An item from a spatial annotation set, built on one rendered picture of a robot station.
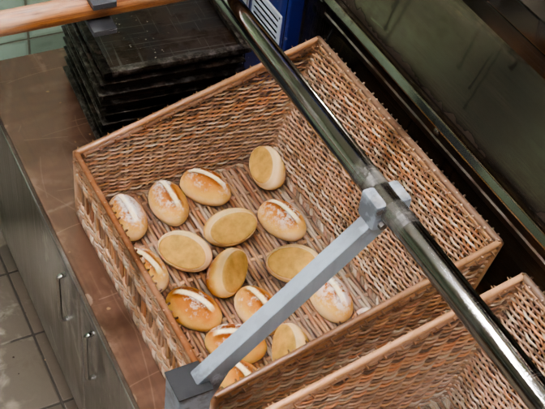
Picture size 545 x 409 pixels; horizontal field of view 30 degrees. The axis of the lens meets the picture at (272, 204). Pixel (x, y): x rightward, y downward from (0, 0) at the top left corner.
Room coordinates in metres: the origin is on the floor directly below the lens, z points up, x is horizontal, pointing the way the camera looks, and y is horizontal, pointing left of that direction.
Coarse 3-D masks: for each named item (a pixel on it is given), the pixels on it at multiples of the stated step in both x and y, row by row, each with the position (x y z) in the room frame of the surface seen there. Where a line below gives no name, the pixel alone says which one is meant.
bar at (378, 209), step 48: (240, 0) 1.11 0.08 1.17; (288, 96) 0.95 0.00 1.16; (336, 144) 0.86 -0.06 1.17; (384, 192) 0.79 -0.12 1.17; (336, 240) 0.77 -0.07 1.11; (432, 240) 0.73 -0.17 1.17; (288, 288) 0.74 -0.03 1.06; (240, 336) 0.70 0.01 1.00; (480, 336) 0.62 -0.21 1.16; (192, 384) 0.67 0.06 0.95; (528, 384) 0.57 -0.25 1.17
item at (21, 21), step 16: (64, 0) 1.00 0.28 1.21; (80, 0) 1.01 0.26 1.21; (128, 0) 1.03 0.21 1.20; (144, 0) 1.04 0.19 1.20; (160, 0) 1.05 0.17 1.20; (176, 0) 1.06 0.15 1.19; (0, 16) 0.95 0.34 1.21; (16, 16) 0.96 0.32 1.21; (32, 16) 0.97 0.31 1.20; (48, 16) 0.97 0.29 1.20; (64, 16) 0.98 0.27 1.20; (80, 16) 0.99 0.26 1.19; (96, 16) 1.01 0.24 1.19; (0, 32) 0.94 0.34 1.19; (16, 32) 0.95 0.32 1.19
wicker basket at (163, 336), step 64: (320, 64) 1.48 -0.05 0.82; (128, 128) 1.30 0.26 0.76; (192, 128) 1.37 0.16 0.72; (256, 128) 1.45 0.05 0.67; (384, 128) 1.31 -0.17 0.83; (128, 192) 1.30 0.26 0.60; (256, 192) 1.37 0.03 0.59; (320, 192) 1.34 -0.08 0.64; (448, 192) 1.16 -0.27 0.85; (128, 256) 1.06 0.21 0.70; (256, 256) 1.20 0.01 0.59; (448, 256) 1.10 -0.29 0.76; (320, 320) 1.08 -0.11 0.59; (384, 320) 0.96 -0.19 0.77; (256, 384) 0.84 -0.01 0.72
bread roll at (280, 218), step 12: (264, 204) 1.29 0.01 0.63; (276, 204) 1.28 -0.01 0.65; (288, 204) 1.29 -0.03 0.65; (264, 216) 1.27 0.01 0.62; (276, 216) 1.26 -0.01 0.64; (288, 216) 1.26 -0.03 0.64; (300, 216) 1.27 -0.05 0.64; (264, 228) 1.26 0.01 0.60; (276, 228) 1.25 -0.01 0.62; (288, 228) 1.25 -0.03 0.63; (300, 228) 1.25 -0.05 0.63; (288, 240) 1.24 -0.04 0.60
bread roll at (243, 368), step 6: (234, 366) 0.93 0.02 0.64; (240, 366) 0.93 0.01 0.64; (246, 366) 0.93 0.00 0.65; (252, 366) 0.93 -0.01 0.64; (228, 372) 0.92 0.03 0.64; (234, 372) 0.91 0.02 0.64; (240, 372) 0.91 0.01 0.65; (246, 372) 0.91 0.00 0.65; (228, 378) 0.91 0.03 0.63; (234, 378) 0.91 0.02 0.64; (222, 384) 0.91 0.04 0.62; (228, 384) 0.90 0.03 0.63
